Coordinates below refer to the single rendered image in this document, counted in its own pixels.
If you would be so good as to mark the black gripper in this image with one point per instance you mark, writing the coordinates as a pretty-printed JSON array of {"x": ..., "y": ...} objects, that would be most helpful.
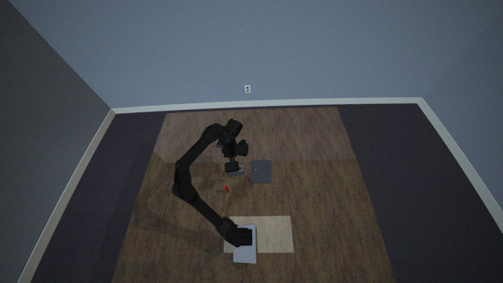
[{"x": 231, "y": 166}]

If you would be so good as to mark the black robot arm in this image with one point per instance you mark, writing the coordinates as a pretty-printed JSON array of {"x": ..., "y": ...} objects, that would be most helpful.
[{"x": 184, "y": 190}]

